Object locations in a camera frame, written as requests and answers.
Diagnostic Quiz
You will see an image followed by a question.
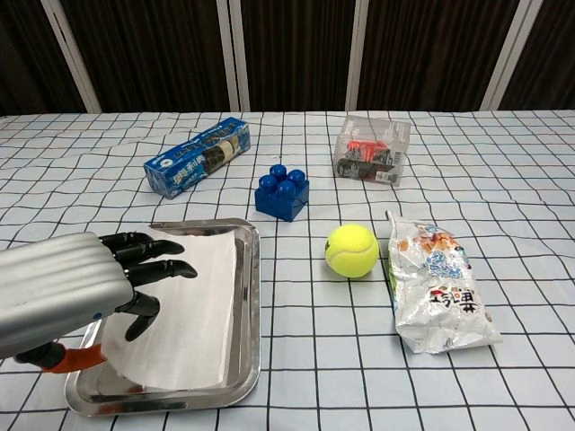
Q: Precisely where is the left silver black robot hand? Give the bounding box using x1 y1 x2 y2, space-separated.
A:
0 231 199 374

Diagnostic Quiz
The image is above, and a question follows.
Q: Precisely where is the white paper sheet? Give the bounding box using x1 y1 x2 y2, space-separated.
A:
101 224 238 391

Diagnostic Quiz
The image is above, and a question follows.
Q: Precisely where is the silver metal tray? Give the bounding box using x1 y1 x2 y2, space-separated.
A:
64 217 262 418

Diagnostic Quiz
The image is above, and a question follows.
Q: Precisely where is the blue Oreo cookie box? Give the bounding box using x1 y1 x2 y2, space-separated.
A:
143 117 252 200

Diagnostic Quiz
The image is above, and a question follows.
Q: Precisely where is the blue plastic building block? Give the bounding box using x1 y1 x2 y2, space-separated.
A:
253 163 311 223

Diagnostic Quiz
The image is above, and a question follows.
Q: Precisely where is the yellow tennis ball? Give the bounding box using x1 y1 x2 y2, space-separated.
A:
323 224 380 280

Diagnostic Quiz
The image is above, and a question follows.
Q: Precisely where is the white checkered tablecloth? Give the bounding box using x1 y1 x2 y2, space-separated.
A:
0 109 575 431

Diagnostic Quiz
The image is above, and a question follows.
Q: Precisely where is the clear plastic box red black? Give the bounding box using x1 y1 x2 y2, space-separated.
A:
332 114 411 187

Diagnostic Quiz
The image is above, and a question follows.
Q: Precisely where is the white crinkled snack bag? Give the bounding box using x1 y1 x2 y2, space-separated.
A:
385 209 503 356

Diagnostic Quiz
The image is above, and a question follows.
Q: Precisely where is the white folding screen frame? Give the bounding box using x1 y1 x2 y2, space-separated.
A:
0 0 575 114

